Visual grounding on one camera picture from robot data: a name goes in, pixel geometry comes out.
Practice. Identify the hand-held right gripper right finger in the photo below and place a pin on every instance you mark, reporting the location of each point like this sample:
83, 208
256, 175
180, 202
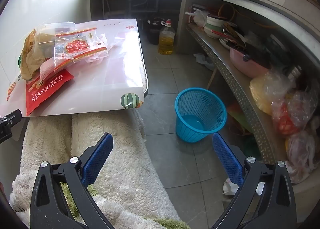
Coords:
227, 158

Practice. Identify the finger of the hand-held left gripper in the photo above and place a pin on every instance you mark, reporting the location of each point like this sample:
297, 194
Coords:
7, 123

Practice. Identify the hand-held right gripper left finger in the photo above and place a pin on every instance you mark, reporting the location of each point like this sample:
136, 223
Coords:
97, 158

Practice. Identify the blue plastic basket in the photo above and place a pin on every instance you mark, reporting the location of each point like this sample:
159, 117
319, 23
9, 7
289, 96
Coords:
190, 128

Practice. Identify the clear plastic bag red label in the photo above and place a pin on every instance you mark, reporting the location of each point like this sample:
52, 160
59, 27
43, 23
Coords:
75, 46

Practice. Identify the crumpled white paper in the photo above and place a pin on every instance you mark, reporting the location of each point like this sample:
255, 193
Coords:
228, 187

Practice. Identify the white fluffy blanket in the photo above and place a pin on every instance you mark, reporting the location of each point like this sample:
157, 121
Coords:
125, 169

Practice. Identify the colourful printed bag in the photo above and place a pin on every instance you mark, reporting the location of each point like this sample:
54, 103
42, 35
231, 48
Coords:
240, 118

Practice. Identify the red snack packet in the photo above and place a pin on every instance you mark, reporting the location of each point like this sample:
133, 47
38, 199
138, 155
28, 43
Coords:
47, 88

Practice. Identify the brown paper bag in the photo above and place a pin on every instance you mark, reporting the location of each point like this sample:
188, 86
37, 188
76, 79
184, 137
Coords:
28, 61

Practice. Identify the pink plastic bag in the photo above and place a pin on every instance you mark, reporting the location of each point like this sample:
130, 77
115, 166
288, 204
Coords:
300, 148

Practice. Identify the yellow plastic bag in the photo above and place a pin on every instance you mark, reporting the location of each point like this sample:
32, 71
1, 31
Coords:
260, 91

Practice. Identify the wooden shelf support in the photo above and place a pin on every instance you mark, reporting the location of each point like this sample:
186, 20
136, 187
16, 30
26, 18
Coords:
211, 78

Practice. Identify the perforated metal shelf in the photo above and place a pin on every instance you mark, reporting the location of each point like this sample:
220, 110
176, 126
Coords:
225, 68

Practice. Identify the white folding table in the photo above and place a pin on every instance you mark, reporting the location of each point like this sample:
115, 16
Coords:
115, 68

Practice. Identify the clear plastic tray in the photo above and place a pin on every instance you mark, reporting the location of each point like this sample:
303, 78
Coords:
50, 33

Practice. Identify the white tissue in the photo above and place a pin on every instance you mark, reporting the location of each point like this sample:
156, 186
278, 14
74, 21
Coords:
203, 60

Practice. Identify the metal flask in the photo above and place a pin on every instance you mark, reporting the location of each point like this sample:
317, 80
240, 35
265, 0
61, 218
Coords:
295, 72

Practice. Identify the crumpled clear wrapper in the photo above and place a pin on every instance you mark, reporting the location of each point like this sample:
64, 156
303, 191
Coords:
100, 41

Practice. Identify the pile of kitchen utensils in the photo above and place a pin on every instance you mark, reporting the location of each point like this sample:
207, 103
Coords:
235, 36

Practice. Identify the cooking oil bottle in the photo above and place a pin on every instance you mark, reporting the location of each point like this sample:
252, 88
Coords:
166, 43

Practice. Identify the black plastic container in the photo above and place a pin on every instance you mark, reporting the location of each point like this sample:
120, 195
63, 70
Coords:
152, 33

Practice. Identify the stack of white bowls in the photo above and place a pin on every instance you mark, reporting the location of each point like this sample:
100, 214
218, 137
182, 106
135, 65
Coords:
215, 22

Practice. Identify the white plastic bag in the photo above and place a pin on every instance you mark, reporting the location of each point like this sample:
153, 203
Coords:
200, 17

